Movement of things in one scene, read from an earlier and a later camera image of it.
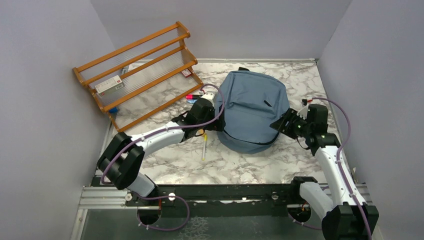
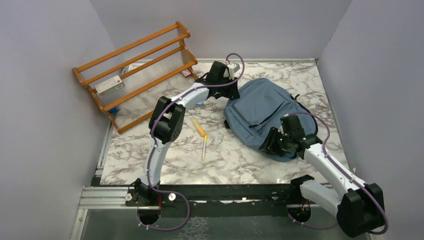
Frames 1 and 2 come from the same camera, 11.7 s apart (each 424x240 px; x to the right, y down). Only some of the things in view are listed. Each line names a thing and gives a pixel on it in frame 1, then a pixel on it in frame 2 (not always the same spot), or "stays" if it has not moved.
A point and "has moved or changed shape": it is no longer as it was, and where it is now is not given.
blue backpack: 252,102 has moved or changed shape
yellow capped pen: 205,138 stays
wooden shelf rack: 135,81 stays
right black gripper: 290,115 to 269,144
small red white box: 186,73 stays
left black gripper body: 216,125 to 226,91
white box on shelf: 111,86 stays
